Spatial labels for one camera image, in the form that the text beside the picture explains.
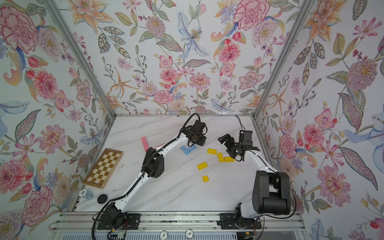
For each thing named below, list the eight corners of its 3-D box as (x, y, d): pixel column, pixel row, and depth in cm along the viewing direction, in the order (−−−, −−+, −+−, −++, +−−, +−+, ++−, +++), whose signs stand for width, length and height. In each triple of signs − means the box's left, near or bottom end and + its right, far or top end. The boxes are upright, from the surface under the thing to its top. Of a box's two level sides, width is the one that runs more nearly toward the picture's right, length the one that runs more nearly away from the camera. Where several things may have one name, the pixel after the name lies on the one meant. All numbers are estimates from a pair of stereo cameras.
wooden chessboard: (84, 184, 88) (81, 182, 85) (107, 150, 103) (105, 148, 100) (103, 189, 86) (100, 187, 84) (123, 154, 101) (121, 151, 99)
